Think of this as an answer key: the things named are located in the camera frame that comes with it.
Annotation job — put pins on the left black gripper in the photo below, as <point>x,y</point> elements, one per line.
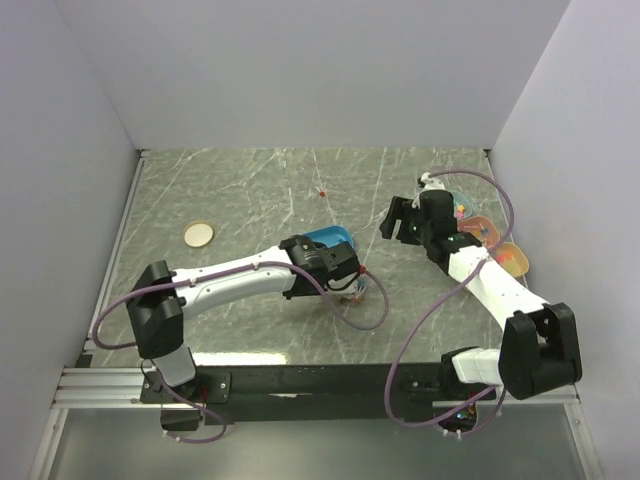
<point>290,295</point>

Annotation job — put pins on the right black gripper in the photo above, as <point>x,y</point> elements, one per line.
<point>401,209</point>

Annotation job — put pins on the blue lollipop tray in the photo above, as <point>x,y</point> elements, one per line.
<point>331,236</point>

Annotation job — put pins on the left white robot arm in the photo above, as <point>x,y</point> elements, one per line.
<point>165,299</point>

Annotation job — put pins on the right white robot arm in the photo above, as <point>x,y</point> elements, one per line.
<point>539,350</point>

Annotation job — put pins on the clear plastic jar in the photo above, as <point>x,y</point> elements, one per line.
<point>354,291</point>

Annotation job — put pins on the light blue star candy tray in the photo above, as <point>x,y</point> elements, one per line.
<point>462,206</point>

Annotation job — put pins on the pink lollipop tray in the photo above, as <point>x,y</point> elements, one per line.
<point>482,228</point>

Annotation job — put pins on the beige gummy candy tray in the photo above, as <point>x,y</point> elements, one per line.
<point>512,259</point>

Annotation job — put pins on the black base beam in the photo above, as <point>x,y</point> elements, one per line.
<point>263,393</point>

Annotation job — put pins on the beige round jar lid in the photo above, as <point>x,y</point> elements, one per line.
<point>198,234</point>

